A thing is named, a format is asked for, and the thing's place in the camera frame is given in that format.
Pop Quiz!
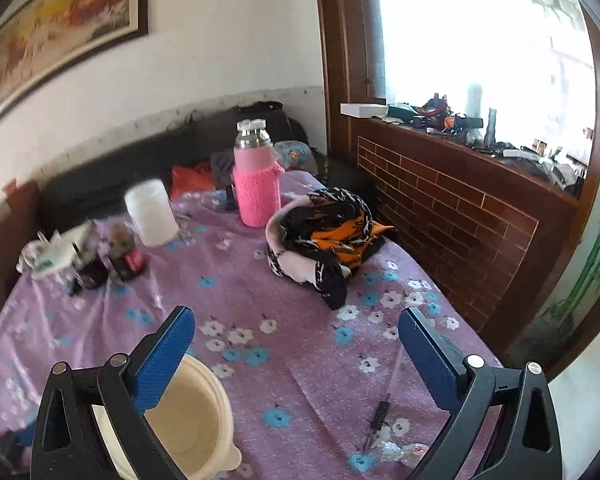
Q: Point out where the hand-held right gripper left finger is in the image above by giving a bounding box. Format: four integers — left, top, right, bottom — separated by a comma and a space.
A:
31, 305, 197, 480

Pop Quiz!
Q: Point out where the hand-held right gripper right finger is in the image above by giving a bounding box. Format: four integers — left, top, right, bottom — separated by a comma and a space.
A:
397, 306, 563, 480

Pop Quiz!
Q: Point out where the cream bowl with handles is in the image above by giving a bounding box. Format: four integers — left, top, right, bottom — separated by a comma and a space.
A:
91, 354, 243, 480

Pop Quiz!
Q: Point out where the clear pen with black grip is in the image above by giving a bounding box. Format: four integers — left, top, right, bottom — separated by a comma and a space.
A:
361, 345, 406, 453

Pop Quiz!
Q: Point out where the red-labelled dark soda bottle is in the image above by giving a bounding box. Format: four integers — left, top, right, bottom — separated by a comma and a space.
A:
105, 222, 147, 281

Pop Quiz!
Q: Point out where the small dark bottle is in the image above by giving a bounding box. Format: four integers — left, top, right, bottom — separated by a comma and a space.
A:
72, 245, 108, 291

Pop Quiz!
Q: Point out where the purple floral tablecloth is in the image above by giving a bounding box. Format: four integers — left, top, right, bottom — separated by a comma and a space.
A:
0, 170, 503, 480

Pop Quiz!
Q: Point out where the brown brick-pattern wooden panel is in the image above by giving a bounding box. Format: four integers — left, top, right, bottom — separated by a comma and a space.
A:
330, 117, 581, 356

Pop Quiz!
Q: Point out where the white plastic jar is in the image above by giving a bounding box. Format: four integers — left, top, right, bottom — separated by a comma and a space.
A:
124, 178, 178, 248

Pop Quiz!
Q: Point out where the white paper packet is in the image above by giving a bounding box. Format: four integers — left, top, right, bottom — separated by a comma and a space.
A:
19, 221, 97, 281

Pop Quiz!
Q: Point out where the black orange patterned scarf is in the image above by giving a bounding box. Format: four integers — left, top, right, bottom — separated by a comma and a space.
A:
265, 187, 398, 311

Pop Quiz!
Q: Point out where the orange plastic bag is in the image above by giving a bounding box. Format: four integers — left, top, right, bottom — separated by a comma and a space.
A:
170, 164, 216, 201

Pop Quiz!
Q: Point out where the pink knit-sleeved thermos bottle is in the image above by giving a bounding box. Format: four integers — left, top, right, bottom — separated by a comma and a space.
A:
231, 119, 286, 228

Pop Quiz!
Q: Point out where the black sofa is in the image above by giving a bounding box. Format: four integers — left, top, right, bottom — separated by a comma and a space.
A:
40, 102, 311, 221

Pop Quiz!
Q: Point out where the black phone stand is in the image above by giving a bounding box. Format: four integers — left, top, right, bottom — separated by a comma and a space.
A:
211, 151, 237, 206

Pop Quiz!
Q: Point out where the windowsill clutter of tools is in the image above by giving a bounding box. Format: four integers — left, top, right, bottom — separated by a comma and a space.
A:
387, 92, 588, 196

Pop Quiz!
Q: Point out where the blue printed cushion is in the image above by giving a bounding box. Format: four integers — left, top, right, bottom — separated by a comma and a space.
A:
274, 140, 318, 171

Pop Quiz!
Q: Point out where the flat white box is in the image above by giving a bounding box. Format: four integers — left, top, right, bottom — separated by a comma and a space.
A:
341, 102, 388, 118

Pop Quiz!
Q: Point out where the framed landscape painting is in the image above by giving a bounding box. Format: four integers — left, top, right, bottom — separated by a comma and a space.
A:
0, 0, 150, 133

